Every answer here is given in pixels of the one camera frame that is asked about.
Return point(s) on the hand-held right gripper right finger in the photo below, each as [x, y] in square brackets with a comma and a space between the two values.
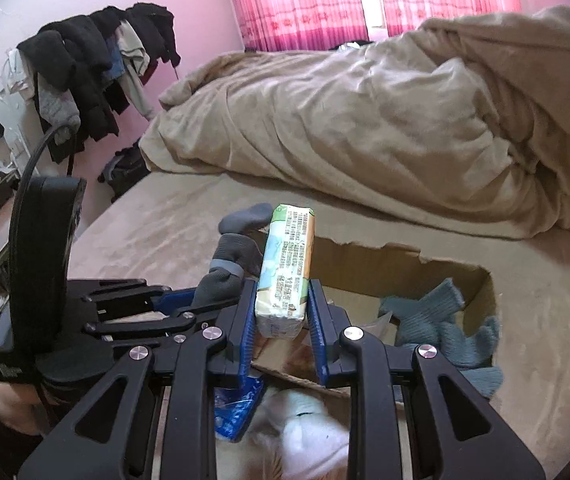
[318, 332]

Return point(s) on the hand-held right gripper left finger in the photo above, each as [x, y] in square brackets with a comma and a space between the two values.
[247, 332]

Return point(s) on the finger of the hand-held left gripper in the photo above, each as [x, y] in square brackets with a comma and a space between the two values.
[165, 324]
[130, 296]

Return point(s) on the green white tissue pack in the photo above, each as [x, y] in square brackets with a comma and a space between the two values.
[285, 270]

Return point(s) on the torn cardboard box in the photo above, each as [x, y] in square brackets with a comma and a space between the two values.
[355, 270]

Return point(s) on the grey sock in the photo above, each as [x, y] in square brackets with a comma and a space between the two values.
[235, 255]

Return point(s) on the person's left forearm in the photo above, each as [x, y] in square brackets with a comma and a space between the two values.
[7, 402]

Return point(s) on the blue plastic packet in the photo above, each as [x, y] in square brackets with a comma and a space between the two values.
[235, 410]

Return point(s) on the bed with beige sheet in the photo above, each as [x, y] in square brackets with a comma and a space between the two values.
[165, 220]

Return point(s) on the light blue knit sock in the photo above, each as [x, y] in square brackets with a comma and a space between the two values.
[415, 305]
[485, 382]
[465, 342]

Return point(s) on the white fluffy cloth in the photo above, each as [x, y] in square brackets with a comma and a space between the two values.
[310, 435]

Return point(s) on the dark backpack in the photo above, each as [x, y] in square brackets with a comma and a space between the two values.
[125, 170]

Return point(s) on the grey garment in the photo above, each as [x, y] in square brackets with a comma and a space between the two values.
[57, 107]

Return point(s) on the black jacket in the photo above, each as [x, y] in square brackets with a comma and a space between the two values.
[75, 60]

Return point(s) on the blue jeans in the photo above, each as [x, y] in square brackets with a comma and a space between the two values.
[111, 62]

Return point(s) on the beige duvet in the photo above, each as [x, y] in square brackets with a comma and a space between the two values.
[365, 125]

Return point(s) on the beige garment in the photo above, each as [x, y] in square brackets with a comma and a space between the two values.
[135, 60]

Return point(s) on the black hoodie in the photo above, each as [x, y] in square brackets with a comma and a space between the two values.
[152, 27]

